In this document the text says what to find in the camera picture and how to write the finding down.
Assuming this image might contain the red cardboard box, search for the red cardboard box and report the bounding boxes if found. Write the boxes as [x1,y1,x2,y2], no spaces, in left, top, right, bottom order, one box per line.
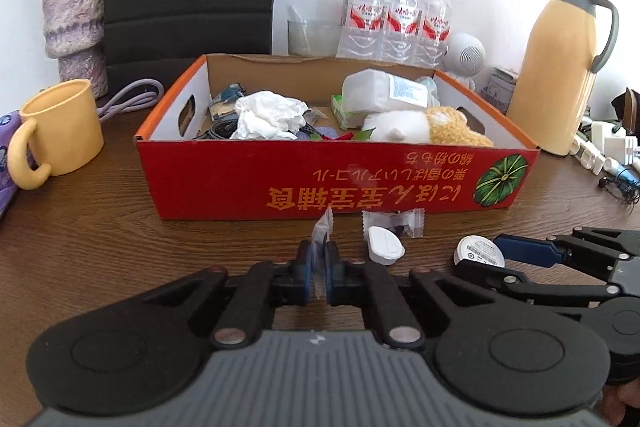
[135,53,542,221]

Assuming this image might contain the brown hat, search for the brown hat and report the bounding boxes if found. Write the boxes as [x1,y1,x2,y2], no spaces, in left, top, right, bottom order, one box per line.
[611,88,640,132]

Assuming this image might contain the person's right hand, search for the person's right hand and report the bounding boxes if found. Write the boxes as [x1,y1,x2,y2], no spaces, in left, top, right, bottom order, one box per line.
[600,382,640,427]

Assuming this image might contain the white tissue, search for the white tissue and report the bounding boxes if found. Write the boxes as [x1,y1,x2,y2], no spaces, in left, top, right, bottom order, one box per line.
[230,91,309,141]

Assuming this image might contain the green tissue packet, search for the green tissue packet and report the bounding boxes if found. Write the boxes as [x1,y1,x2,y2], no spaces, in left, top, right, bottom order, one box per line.
[330,94,363,130]

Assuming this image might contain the small clear sachet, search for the small clear sachet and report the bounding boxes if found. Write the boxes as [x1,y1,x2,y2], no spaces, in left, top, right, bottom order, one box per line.
[361,208,426,240]

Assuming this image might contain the white robot speaker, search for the white robot speaker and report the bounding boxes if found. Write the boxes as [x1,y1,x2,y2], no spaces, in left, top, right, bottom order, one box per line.
[442,32,486,90]

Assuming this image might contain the water bottle red label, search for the water bottle red label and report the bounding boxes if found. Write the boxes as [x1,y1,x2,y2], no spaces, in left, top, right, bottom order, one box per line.
[417,0,453,68]
[382,0,420,64]
[336,0,385,60]

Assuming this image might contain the purple tissue pack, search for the purple tissue pack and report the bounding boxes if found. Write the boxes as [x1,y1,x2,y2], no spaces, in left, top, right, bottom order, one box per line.
[0,109,38,220]

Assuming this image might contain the white and yellow plush toy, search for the white and yellow plush toy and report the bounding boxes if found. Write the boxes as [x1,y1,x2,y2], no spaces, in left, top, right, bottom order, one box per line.
[361,106,493,148]

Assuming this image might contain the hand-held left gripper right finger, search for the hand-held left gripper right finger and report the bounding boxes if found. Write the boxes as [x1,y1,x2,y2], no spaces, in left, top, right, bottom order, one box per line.
[325,243,496,350]

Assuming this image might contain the yellow thermos jug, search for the yellow thermos jug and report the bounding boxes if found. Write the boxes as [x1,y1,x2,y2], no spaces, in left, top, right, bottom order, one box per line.
[506,0,619,156]

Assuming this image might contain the clear glass cup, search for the clear glass cup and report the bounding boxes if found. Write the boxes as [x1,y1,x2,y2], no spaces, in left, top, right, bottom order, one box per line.
[287,4,341,58]

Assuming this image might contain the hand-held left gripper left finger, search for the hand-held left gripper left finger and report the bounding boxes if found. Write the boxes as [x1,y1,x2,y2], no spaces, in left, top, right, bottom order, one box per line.
[140,241,313,350]

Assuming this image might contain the yellow mug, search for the yellow mug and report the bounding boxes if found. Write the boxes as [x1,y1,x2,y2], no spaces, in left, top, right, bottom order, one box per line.
[6,79,105,191]

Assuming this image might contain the purple textured vase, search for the purple textured vase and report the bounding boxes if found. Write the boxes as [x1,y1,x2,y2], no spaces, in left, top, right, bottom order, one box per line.
[41,0,108,99]

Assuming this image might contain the clear plastic wrapper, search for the clear plastic wrapper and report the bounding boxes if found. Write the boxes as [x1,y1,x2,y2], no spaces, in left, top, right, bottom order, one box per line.
[310,208,335,300]

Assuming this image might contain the small white creamer cup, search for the small white creamer cup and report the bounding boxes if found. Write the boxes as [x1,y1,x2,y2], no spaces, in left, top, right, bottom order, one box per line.
[367,227,406,264]

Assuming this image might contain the black braided cable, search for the black braided cable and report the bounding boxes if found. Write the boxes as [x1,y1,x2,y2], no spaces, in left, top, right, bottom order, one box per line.
[207,119,238,140]

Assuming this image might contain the white plug adapter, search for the white plug adapter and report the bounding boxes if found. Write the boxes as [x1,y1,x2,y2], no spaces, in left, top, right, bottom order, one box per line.
[572,132,618,172]

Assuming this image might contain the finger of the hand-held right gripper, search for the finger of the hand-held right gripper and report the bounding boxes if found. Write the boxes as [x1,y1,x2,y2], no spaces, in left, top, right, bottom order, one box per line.
[494,227,640,267]
[452,264,621,308]

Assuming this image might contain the white power strip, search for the white power strip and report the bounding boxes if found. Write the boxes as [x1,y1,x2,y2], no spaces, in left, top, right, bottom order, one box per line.
[590,119,640,168]

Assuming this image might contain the thin black wire glasses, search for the thin black wire glasses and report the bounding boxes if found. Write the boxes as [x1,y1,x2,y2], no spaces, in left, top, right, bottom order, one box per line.
[597,177,640,208]

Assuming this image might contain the purple braided cable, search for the purple braided cable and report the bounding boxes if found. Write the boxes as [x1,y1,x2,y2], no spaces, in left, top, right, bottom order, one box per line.
[97,78,165,120]

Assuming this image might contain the round white disc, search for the round white disc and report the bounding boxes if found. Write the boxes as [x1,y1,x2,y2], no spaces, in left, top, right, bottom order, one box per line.
[454,235,506,269]

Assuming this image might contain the blue printed packet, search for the blue printed packet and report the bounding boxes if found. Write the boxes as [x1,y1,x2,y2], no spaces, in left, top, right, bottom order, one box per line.
[209,83,248,120]

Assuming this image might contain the white wet wipes pack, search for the white wet wipes pack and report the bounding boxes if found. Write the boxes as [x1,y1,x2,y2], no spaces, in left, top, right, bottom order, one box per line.
[341,69,432,114]

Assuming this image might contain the teal plastic wrapper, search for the teal plastic wrapper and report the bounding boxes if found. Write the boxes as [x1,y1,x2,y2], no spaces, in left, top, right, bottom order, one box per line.
[415,76,441,108]

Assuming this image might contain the small white printed box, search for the small white printed box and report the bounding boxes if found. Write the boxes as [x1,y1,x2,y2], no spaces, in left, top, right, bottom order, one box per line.
[486,67,519,108]

